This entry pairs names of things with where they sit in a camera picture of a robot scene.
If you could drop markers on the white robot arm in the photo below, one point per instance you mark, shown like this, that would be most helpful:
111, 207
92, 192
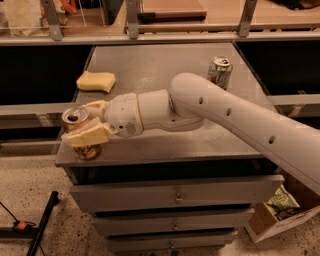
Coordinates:
188, 100

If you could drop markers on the black stand leg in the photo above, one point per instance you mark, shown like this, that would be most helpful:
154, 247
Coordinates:
37, 237

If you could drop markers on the orange soda can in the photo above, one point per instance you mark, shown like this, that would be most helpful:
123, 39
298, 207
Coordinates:
73, 120

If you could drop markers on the cardboard box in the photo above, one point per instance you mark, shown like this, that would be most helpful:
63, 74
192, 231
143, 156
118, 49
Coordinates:
268, 220

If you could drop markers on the green chip bag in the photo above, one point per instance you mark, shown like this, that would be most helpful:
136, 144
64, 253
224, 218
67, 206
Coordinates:
282, 204

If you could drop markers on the yellow sponge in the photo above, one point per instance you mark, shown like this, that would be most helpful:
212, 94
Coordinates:
96, 81

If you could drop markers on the orange cable clip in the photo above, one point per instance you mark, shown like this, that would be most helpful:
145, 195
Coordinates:
23, 226

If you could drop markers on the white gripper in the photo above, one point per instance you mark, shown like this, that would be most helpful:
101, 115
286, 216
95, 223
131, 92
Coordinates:
122, 114

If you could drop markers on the grey drawer cabinet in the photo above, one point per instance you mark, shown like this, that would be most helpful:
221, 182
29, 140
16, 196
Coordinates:
166, 190

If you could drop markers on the metal railing frame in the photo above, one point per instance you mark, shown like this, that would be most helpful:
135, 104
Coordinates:
49, 22

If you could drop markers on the green and white soda can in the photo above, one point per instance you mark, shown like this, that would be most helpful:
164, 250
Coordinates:
219, 71

